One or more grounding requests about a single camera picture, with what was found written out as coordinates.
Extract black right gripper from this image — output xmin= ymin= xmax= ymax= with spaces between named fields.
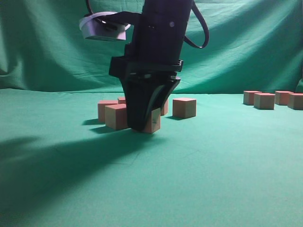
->
xmin=109 ymin=0 xmax=192 ymax=131

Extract pink cube column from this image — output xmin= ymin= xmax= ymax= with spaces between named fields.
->
xmin=160 ymin=99 xmax=169 ymax=116
xmin=254 ymin=93 xmax=275 ymax=110
xmin=172 ymin=97 xmax=197 ymax=119
xmin=143 ymin=108 xmax=161 ymax=134
xmin=117 ymin=97 xmax=126 ymax=104
xmin=98 ymin=100 xmax=118 ymax=123
xmin=105 ymin=104 xmax=128 ymax=130
xmin=243 ymin=90 xmax=261 ymax=105
xmin=287 ymin=93 xmax=303 ymax=110
xmin=275 ymin=91 xmax=293 ymax=105

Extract green cloth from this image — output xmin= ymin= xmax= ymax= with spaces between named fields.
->
xmin=0 ymin=0 xmax=303 ymax=227

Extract black cable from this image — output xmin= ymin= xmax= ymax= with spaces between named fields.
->
xmin=183 ymin=0 xmax=210 ymax=50

